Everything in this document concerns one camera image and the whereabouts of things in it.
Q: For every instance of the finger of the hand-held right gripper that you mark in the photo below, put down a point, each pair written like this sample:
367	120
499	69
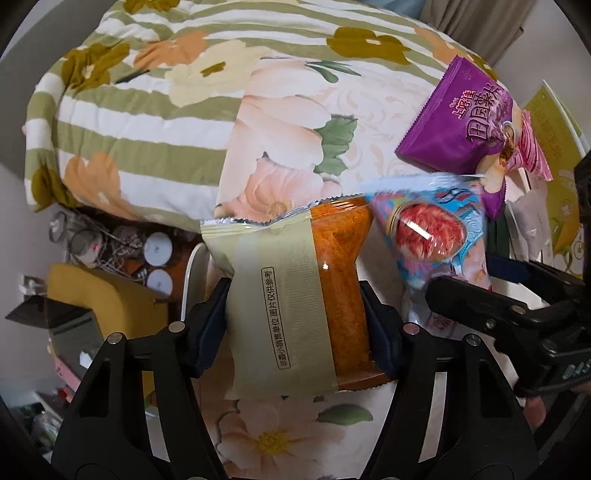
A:
512	272
466	300

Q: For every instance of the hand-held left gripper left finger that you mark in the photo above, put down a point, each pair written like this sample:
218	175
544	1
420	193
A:
212	327

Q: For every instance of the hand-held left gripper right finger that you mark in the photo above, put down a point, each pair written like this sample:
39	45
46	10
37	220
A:
374	327

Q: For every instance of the beige orange bread packet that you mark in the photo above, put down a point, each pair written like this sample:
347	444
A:
277	300

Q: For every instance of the light blue noodle snack packet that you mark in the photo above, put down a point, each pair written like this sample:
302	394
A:
429	230

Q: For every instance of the green cardboard box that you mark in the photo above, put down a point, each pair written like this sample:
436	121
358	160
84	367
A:
561	161

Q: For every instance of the purple chip bag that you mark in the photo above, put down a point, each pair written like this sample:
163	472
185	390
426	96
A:
452	120

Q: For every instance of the person's right hand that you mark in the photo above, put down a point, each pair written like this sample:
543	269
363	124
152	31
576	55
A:
540	413

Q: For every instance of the white curved panel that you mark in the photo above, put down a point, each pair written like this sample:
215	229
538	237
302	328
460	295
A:
193	277

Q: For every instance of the white round lid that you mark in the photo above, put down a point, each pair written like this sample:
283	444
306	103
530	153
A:
157	245
159	281

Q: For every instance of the yellow cushioned stool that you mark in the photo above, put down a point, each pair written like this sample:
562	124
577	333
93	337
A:
106	300

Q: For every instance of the floral striped blanket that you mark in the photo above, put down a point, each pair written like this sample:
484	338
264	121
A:
138	115

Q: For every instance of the beige curtain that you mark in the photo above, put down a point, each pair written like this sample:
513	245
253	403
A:
461	18

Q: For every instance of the grey bed headboard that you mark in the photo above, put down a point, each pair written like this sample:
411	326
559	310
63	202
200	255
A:
18	78

